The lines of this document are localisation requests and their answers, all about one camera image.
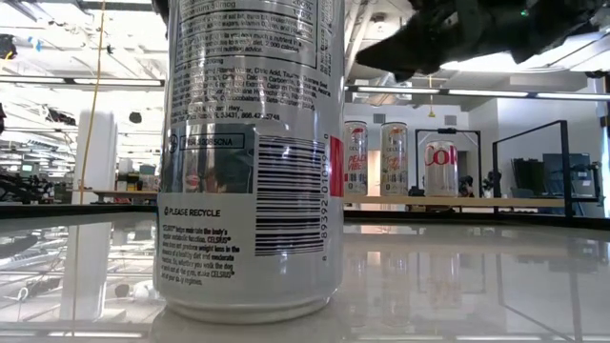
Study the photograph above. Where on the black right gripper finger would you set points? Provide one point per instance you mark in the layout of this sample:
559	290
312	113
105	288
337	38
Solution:
405	50
407	74

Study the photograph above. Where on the Celsius Tropical Vibe can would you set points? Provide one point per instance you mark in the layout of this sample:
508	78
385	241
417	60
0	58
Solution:
394	159

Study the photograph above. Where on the Celsius Peach Vibe can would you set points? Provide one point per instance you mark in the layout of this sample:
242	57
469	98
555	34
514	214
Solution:
355	159
252	190

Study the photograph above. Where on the silver Diet Coke can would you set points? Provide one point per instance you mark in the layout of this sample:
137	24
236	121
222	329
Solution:
441	169

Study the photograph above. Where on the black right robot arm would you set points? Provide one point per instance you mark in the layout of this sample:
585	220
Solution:
562	19

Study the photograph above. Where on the wooden shelf board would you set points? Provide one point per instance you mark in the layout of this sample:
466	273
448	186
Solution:
476	202

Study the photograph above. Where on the yellow hanging pendant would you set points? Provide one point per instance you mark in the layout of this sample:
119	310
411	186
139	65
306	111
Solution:
431	113

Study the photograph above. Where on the dark monitor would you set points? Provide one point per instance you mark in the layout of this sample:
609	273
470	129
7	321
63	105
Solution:
579	171

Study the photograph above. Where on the black ceiling dome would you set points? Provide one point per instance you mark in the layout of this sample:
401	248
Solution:
135	117

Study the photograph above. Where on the wooden background table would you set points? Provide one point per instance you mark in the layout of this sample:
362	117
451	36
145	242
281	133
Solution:
124	192

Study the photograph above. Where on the white square column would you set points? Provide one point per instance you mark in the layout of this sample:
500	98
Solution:
95	157

